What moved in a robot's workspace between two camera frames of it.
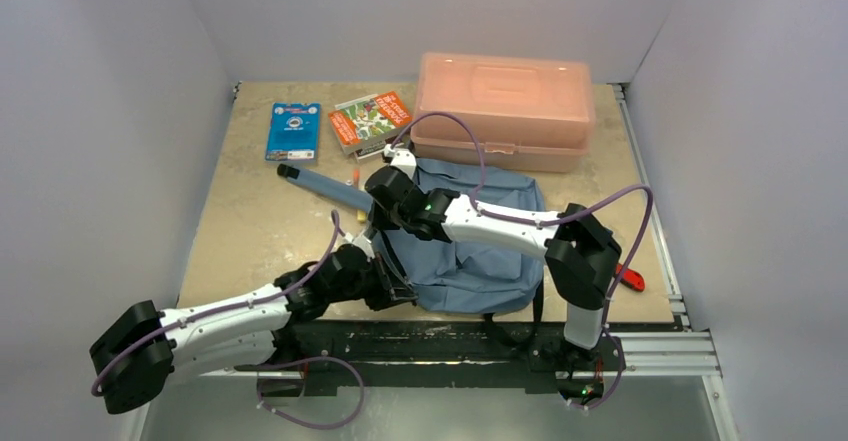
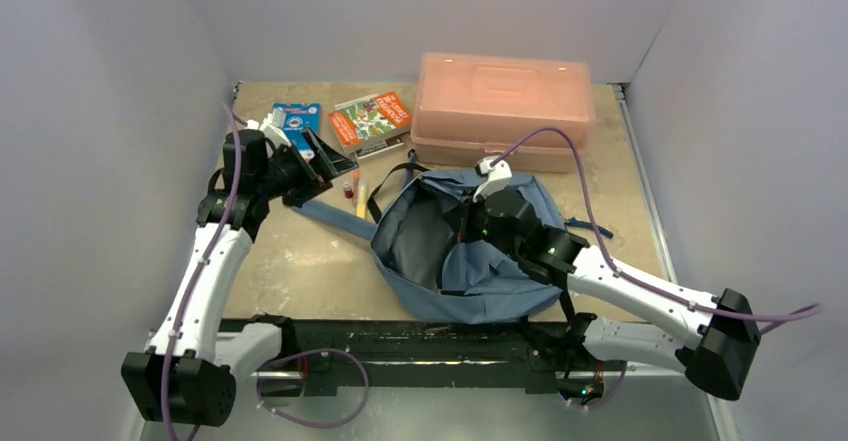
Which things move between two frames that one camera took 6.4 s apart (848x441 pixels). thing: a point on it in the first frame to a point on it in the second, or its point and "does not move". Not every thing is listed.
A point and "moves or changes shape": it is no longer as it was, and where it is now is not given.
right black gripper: x=385 y=187 to x=477 y=209
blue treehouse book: x=293 y=132 does not move
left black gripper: x=389 y=288 to x=318 y=173
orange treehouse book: x=368 y=121 does not move
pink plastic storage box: x=526 y=113 does not move
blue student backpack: x=454 y=276 moves or changes shape
